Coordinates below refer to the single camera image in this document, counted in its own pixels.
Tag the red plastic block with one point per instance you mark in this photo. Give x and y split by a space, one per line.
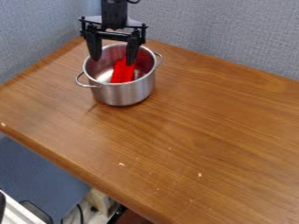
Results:
123 72

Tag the white clutter under table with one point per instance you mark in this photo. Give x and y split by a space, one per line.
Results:
96 209

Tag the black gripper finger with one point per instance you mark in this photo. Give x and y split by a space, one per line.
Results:
132 47
94 46

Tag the stainless steel pot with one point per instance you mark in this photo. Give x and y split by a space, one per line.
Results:
120 85

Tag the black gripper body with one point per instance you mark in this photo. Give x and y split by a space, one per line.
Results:
112 24

